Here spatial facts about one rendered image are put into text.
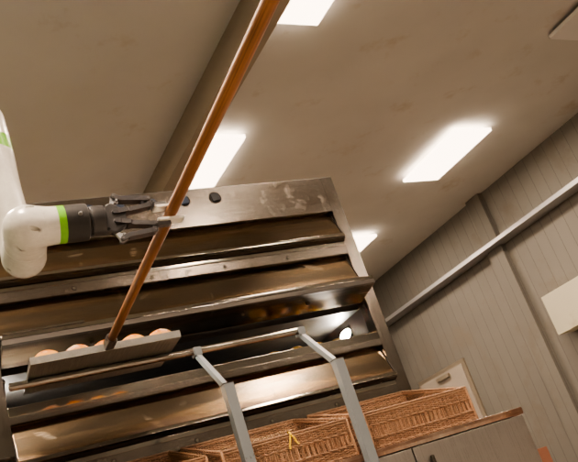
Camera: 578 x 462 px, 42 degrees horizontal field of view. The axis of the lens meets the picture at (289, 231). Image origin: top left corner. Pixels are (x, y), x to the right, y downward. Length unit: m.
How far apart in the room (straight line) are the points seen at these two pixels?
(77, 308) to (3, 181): 1.51
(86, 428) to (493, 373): 9.68
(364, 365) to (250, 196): 1.05
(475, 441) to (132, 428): 1.43
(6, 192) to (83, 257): 1.58
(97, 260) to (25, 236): 1.76
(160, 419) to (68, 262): 0.82
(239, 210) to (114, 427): 1.28
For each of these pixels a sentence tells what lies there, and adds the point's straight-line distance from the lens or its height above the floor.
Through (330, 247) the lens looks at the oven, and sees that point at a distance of 3.99.
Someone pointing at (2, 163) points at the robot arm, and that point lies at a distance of 2.06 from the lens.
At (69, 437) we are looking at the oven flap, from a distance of 3.28.
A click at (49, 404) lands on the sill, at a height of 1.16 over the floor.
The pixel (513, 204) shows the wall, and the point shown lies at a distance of 11.59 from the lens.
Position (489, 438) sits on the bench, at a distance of 3.37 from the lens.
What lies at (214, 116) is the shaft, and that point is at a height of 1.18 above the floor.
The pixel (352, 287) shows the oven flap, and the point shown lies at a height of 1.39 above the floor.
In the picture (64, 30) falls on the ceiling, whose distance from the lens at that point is 6.04.
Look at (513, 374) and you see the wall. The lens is 12.10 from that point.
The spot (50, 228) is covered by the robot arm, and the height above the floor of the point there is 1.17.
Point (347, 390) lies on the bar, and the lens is 3.01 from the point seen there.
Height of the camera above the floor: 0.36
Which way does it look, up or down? 21 degrees up
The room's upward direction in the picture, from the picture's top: 19 degrees counter-clockwise
